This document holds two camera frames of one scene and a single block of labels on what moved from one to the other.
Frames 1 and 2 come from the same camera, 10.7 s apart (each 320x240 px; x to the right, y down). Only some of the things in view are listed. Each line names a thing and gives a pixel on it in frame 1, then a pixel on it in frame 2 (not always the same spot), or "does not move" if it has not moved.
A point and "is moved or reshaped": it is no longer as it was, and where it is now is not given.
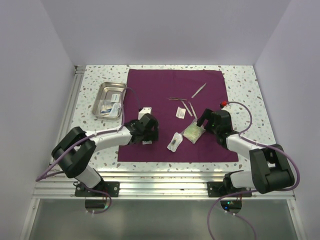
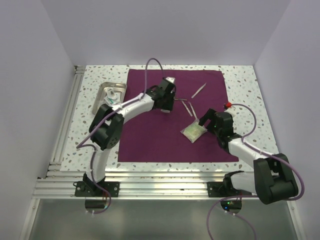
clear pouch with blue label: x=111 y=109 is moved or reshaped
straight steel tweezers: x=200 y=89 does not move
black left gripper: x=152 y=135 -> x=169 y=105
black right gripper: x=207 y=114 does not move
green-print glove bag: x=193 y=132 does not move
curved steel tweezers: x=193 y=110 does not move
